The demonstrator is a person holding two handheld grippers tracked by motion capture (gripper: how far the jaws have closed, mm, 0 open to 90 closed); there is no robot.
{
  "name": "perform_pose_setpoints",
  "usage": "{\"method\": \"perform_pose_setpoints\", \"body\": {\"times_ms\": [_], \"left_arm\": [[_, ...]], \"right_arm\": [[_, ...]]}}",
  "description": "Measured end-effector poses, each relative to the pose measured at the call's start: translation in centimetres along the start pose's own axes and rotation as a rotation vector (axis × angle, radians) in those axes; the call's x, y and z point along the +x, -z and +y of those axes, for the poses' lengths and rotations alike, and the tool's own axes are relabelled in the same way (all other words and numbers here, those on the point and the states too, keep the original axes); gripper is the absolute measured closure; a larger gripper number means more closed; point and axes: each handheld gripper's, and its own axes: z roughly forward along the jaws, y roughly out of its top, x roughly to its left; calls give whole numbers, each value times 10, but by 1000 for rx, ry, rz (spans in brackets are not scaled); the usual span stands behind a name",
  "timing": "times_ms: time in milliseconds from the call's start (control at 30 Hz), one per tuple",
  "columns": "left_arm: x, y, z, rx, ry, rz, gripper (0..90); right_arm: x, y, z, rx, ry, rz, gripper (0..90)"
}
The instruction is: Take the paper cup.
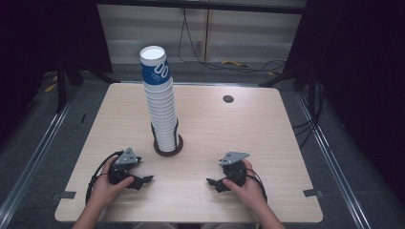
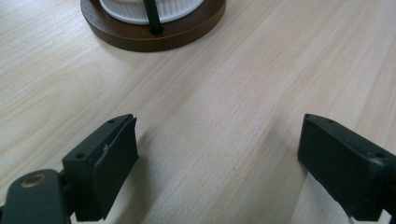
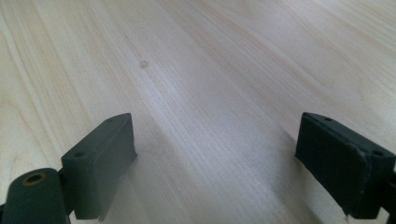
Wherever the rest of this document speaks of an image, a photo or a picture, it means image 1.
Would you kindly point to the yellow floor tape piece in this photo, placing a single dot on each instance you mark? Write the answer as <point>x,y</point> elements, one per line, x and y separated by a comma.
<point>235,63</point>
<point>50,88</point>
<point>272,73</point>

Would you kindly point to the black crossbar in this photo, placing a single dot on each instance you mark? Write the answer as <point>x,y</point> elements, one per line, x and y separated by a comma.
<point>203,6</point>

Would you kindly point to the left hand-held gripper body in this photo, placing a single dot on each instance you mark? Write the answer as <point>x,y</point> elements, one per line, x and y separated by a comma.
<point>122,171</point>

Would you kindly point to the stack of white cups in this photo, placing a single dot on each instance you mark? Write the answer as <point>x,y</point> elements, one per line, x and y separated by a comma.
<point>162,120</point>

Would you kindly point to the dark round table grommet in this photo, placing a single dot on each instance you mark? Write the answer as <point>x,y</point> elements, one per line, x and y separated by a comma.
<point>228,99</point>

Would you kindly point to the metal floor rail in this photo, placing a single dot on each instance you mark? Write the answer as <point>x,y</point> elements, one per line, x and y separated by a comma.
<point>38,146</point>
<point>334,159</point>

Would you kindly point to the person's right hand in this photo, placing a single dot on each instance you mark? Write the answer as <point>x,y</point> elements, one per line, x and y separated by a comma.
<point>251,192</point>

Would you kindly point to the person's left hand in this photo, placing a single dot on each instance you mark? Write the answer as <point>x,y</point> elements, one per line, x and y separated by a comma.
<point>103,191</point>

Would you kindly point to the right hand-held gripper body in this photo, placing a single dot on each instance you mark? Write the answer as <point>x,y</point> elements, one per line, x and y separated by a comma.
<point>234,170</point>

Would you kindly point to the dark round cup holder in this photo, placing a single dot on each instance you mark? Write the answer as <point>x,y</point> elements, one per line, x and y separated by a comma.
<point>167,153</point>

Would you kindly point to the black metal stand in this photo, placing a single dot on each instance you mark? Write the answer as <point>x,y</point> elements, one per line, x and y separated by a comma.
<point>310,86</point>
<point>61,89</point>

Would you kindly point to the dark curtain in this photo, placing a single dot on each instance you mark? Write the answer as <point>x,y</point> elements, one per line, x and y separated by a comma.
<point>38,31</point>
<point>366,63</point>

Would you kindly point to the grey tape strip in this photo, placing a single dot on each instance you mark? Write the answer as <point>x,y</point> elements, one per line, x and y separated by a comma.
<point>312,192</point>
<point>65,195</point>

